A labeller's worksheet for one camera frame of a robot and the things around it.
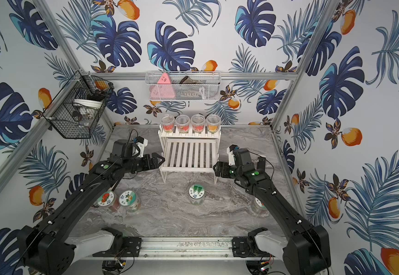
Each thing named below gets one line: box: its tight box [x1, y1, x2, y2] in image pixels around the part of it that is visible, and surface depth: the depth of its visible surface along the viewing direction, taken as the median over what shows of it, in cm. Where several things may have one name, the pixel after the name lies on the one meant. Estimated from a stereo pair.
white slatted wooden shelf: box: [158, 124, 222, 184], surface depth 92 cm
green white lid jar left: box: [119, 190, 142, 213], surface depth 83 cm
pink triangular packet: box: [150, 72, 176, 100], surface depth 92 cm
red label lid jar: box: [251, 197, 270, 219], surface depth 84 cm
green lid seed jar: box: [189, 183, 206, 207], surface depth 85 cm
